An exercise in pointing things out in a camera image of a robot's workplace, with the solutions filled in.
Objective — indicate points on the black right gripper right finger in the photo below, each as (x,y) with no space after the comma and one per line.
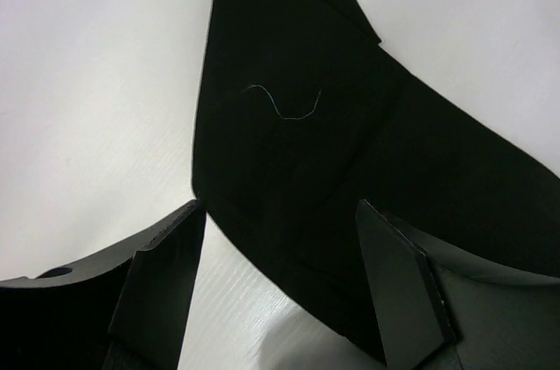
(441,307)

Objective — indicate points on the black shirt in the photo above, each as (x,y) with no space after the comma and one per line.
(302,115)

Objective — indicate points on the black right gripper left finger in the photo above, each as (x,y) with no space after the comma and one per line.
(123,307)

